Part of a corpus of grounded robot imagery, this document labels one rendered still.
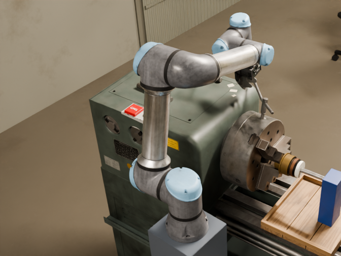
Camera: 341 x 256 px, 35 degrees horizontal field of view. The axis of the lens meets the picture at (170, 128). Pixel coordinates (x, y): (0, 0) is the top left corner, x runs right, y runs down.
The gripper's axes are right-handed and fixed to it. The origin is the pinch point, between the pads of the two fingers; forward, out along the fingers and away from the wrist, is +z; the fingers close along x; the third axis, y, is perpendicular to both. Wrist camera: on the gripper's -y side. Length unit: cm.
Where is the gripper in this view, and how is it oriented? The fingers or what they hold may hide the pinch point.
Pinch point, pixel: (243, 86)
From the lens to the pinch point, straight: 230.5
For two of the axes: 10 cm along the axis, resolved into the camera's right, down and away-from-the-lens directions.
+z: 1.9, 6.9, 7.0
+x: 5.9, -6.5, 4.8
